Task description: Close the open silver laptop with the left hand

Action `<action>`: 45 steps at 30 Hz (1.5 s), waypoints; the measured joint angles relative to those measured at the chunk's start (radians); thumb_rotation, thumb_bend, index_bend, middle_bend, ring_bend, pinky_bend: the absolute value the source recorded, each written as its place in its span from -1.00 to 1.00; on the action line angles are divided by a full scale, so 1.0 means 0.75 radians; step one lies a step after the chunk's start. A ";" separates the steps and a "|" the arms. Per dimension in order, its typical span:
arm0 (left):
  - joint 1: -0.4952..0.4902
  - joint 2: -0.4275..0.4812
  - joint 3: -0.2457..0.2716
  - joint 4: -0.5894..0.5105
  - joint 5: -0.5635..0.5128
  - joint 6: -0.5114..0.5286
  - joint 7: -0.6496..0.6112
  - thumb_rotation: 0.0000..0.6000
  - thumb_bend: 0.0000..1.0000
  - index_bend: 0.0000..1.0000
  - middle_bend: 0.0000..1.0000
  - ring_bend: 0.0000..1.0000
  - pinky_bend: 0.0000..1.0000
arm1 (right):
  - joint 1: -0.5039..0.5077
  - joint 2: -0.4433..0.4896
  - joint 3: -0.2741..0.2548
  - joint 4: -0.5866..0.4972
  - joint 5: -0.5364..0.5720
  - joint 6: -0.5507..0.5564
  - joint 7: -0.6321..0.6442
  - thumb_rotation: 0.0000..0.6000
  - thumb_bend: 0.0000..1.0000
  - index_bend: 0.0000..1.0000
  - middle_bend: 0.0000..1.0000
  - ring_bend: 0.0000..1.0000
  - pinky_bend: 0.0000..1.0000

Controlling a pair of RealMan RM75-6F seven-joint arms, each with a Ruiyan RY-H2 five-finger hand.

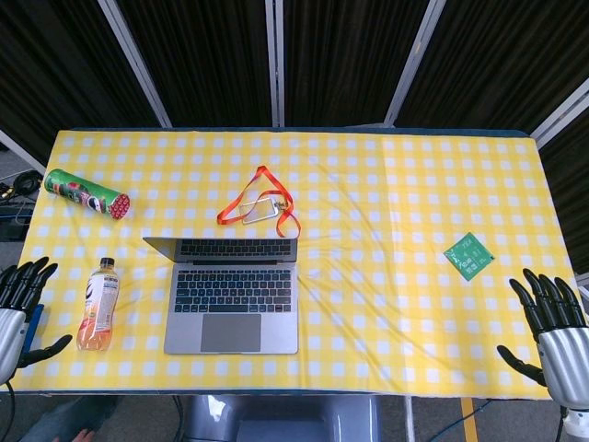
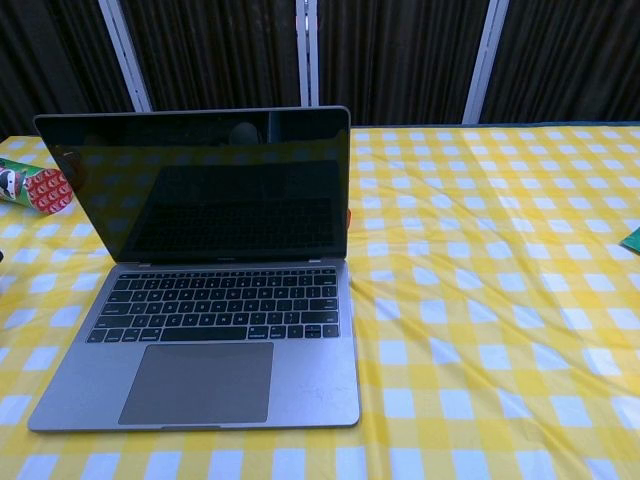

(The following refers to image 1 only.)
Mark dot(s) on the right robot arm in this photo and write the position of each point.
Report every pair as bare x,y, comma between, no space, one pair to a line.
575,426

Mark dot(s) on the silver laptop with black keyboard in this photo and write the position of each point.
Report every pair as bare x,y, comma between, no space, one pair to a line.
232,294

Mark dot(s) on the orange juice bottle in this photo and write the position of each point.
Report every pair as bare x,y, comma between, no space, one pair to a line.
98,306

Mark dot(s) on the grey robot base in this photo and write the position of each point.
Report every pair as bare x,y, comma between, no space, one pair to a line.
283,416

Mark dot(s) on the green chips can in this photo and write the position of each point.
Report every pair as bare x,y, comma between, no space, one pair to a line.
86,194

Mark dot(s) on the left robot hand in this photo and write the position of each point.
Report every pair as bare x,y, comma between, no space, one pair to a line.
10,317

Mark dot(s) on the green square packet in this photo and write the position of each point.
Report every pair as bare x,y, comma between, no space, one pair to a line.
469,256

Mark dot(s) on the yellow checkered tablecloth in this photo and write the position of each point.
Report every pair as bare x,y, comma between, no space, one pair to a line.
322,258

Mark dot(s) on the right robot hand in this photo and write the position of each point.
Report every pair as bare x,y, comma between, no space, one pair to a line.
559,350

